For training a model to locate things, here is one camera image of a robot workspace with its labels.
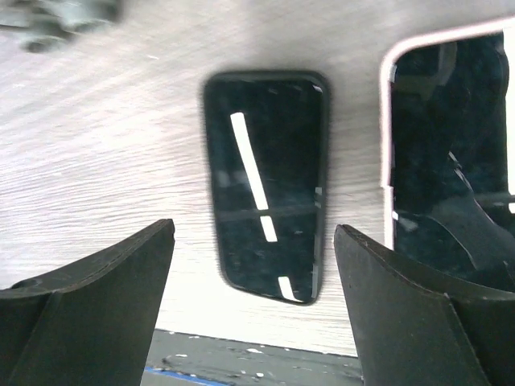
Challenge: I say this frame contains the black case phone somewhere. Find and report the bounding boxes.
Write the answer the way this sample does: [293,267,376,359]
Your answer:
[202,70,331,306]

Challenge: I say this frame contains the pink case phone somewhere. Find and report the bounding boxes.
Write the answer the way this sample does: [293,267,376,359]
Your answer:
[389,31,514,291]

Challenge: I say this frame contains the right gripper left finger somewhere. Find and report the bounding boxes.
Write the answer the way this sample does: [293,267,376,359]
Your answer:
[1,219,175,385]

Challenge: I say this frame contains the metal dish rack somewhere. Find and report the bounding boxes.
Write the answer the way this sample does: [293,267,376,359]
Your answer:
[1,0,122,53]

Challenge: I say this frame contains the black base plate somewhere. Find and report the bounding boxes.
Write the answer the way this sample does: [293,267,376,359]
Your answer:
[146,330,363,385]

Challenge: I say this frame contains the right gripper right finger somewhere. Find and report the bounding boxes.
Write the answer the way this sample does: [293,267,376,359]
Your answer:
[334,224,514,385]

